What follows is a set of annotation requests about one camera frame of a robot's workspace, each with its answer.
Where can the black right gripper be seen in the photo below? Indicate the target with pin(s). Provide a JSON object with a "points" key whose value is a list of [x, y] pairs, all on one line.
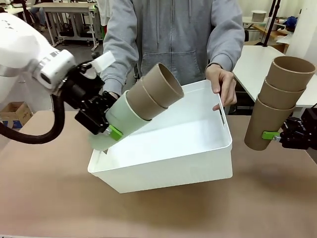
{"points": [[302, 134]]}

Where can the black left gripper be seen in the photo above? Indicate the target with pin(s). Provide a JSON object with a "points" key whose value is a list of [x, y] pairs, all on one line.
{"points": [[84, 99]]}

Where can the pale green cup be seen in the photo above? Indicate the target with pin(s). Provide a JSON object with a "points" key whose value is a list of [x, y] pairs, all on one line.
{"points": [[123, 119]]}

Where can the tall brown cup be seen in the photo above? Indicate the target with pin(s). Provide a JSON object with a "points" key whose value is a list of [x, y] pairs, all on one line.
{"points": [[161, 84], [284, 72], [265, 124], [146, 101], [280, 96]]}

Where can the white plastic basket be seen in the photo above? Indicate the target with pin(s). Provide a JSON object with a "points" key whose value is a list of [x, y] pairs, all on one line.
{"points": [[173, 168]]}

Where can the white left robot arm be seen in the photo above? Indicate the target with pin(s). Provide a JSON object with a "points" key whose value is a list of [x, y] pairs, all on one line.
{"points": [[19, 49]]}

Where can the person's left forearm grey sleeve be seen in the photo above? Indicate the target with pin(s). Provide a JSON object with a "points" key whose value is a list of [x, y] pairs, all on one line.
{"points": [[227, 52]]}

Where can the person's right forearm grey sleeve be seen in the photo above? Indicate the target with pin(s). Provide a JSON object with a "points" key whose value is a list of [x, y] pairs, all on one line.
{"points": [[116, 69]]}

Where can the person's left hand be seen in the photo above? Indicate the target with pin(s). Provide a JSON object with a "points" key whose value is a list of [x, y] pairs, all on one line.
{"points": [[225, 84]]}

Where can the large white side table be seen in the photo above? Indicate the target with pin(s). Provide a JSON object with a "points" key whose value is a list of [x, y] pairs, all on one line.
{"points": [[257, 64]]}

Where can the black office chair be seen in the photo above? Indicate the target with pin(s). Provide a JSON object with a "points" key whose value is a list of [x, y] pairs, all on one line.
{"points": [[246, 36]]}

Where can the person in grey hoodie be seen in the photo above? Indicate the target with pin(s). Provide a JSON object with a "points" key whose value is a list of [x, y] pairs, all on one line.
{"points": [[171, 29]]}

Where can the white garment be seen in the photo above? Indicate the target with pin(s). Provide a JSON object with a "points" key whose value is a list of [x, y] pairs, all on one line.
{"points": [[104, 12]]}

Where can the white shelf desk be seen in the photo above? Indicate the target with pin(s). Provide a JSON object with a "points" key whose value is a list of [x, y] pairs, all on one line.
{"points": [[248, 23]]}

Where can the black tripod pole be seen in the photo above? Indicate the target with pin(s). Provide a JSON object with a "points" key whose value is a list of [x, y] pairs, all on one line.
{"points": [[271, 19]]}

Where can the blue cap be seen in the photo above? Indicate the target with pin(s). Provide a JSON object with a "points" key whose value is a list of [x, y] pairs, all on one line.
{"points": [[291, 21]]}

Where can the white metal-legged table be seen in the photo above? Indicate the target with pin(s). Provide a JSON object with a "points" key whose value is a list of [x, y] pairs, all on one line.
{"points": [[64, 7]]}

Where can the round grey box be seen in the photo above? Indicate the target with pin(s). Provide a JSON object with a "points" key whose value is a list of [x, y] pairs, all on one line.
{"points": [[258, 15]]}

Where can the seated person in jeans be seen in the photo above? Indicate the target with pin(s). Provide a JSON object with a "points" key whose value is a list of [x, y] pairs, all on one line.
{"points": [[40, 15]]}

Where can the black stand pole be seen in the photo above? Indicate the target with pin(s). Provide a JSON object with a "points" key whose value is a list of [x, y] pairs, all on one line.
{"points": [[27, 12]]}

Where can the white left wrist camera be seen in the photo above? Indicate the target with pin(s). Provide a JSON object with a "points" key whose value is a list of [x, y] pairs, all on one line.
{"points": [[105, 60]]}

